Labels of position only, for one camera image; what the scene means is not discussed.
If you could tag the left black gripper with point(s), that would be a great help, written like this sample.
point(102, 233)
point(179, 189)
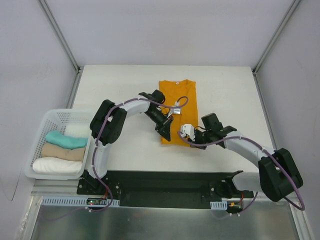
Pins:
point(163, 125)

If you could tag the right white cable duct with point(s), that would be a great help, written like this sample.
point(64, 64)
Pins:
point(219, 205)

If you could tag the left white cable duct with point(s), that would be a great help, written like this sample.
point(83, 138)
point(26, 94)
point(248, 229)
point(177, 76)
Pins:
point(67, 201)

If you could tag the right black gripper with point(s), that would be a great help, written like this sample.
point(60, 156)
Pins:
point(198, 139)

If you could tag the aluminium frame post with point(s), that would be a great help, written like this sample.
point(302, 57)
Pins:
point(293, 7)
point(59, 34)

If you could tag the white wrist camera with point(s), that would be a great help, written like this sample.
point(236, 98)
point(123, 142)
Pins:
point(176, 110)
point(187, 131)

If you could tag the white plastic basket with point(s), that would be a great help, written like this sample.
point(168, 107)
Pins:
point(69, 122)

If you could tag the teal rolled t shirt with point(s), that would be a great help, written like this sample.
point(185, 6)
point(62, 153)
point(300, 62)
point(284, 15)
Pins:
point(64, 141)

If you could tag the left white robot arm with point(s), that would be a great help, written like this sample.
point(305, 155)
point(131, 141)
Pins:
point(107, 124)

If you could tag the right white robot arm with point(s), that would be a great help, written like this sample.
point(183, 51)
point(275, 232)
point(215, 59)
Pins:
point(277, 175)

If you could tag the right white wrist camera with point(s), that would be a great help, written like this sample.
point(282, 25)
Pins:
point(187, 131)

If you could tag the white rolled t shirt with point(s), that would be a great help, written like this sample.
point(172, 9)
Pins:
point(56, 166)

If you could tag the orange t shirt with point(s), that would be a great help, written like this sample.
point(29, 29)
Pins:
point(181, 92)

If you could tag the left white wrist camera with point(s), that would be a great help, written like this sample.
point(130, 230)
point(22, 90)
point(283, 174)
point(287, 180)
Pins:
point(176, 110)

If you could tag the white cable duct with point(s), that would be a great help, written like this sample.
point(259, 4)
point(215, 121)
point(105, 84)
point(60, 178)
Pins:
point(67, 201)
point(219, 205)

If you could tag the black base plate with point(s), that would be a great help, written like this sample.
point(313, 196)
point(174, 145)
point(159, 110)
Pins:
point(153, 189)

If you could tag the left aluminium frame post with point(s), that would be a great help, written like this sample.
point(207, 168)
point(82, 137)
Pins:
point(59, 34)

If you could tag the beige rolled t shirt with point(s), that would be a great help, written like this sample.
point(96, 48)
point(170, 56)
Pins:
point(54, 151)

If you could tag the right aluminium frame post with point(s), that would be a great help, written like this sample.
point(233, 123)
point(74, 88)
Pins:
point(293, 7)

